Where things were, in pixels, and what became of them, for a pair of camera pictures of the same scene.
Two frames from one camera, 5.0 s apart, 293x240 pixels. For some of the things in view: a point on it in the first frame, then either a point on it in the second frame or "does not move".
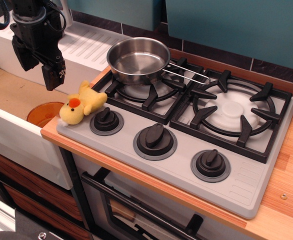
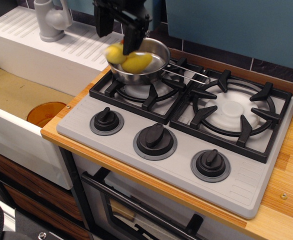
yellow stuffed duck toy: x=76 y=106 → x=135 y=62
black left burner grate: x=160 y=100 does not move
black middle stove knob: x=155 y=142 does not move
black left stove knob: x=106 y=123 does not move
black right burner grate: x=241 y=115 does not move
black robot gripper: x=40 y=31 → x=134 y=10
